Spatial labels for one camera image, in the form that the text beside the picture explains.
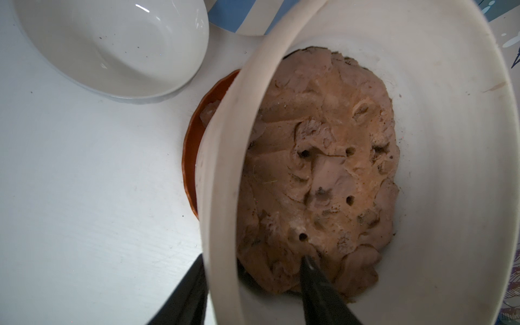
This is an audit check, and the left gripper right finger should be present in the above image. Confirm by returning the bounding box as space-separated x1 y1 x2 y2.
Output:
300 255 362 325

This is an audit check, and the brown pot saucer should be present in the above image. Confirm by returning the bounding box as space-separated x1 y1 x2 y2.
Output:
181 69 241 218

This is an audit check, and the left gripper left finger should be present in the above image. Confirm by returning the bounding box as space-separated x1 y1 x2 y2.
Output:
148 254 209 325

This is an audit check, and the white oval bowl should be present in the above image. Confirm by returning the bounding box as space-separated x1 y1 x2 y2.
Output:
13 1 209 100

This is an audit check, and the white ceramic pot with soil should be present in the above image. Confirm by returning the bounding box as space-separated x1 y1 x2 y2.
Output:
195 1 519 324

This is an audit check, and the blue striped plate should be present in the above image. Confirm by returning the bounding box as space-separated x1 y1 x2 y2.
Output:
204 0 299 37

